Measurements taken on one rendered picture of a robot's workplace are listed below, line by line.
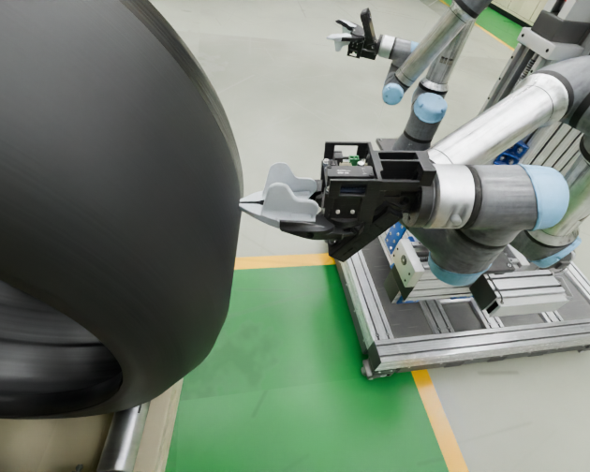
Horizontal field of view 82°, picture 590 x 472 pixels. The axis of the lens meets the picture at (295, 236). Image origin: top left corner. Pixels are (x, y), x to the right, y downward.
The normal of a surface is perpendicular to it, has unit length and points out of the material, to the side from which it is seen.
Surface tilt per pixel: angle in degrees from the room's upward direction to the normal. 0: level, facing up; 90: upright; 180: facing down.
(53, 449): 0
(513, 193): 43
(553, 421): 0
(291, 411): 0
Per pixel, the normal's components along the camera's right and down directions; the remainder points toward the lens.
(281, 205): -0.04, 0.74
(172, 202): 0.91, -0.04
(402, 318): 0.13, -0.66
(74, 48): 0.76, -0.44
